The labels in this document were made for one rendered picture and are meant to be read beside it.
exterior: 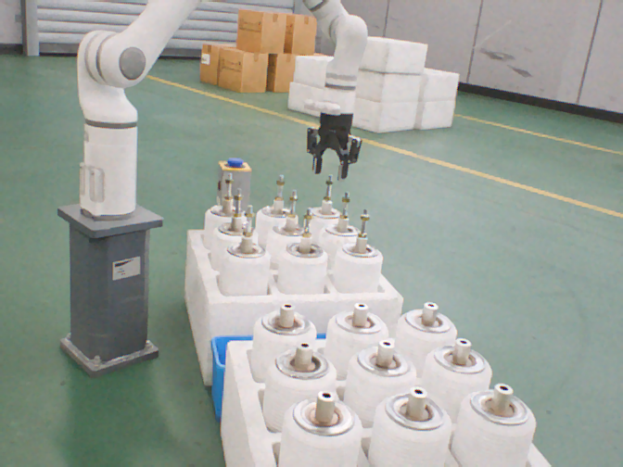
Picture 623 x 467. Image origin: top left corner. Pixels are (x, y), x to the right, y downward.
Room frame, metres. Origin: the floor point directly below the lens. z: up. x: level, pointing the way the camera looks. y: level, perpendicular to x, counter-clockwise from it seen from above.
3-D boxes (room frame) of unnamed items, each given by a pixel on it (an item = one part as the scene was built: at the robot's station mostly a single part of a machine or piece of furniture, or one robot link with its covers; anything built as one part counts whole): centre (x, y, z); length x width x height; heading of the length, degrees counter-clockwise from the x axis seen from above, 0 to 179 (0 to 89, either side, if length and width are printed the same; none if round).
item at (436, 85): (4.59, -0.60, 0.27); 0.39 x 0.39 x 0.18; 48
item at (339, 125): (1.48, -0.03, 0.45); 0.08 x 0.08 x 0.09
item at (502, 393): (0.73, -0.27, 0.26); 0.02 x 0.02 x 0.03
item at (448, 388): (0.85, -0.24, 0.16); 0.10 x 0.10 x 0.18
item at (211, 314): (1.33, 0.05, 0.09); 0.39 x 0.39 x 0.18; 18
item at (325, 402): (0.67, -0.04, 0.26); 0.02 x 0.02 x 0.03
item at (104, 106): (1.17, 0.38, 0.54); 0.09 x 0.09 x 0.17; 54
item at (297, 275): (1.22, 0.01, 0.16); 0.10 x 0.10 x 0.18
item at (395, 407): (0.70, -0.15, 0.25); 0.08 x 0.08 x 0.01
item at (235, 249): (1.18, 0.12, 0.25); 0.08 x 0.08 x 0.01
